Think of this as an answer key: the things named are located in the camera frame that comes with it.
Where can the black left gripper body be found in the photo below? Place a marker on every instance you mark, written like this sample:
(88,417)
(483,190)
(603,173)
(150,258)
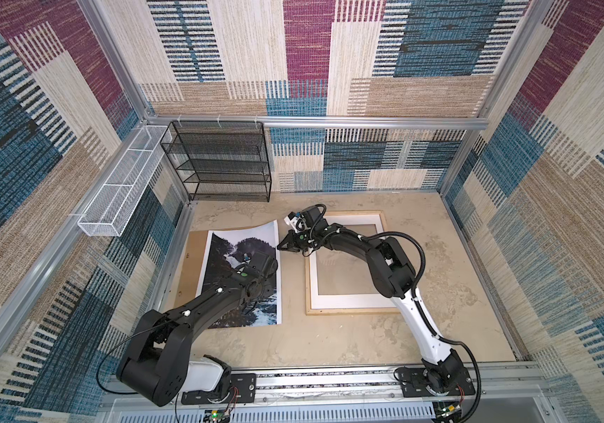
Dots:
(266,287)

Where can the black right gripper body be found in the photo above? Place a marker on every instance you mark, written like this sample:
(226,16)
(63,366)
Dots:
(300,241)

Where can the colour landscape photo underneath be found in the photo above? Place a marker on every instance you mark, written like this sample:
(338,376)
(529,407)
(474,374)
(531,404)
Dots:
(233,249)

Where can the black white landscape photo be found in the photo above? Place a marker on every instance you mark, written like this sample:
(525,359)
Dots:
(344,301)

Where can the light wooden picture frame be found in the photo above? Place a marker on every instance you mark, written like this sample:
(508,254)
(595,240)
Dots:
(333,312)

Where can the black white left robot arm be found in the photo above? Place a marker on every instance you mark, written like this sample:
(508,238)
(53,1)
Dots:
(156,362)

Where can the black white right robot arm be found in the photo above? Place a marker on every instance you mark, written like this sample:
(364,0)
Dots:
(396,263)

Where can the brown hardboard backing panel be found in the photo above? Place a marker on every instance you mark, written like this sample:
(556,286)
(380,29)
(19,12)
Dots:
(190,269)

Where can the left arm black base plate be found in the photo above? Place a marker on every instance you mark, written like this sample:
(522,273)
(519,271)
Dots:
(239,387)

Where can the black wire mesh shelf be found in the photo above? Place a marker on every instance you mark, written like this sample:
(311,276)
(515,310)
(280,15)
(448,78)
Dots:
(220,161)

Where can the white wire mesh basket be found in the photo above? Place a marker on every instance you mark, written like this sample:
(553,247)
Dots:
(110,211)

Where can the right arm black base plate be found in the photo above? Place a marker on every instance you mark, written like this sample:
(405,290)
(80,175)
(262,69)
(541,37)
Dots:
(424,382)

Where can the aluminium front rail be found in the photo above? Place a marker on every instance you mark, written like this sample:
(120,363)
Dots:
(510,392)

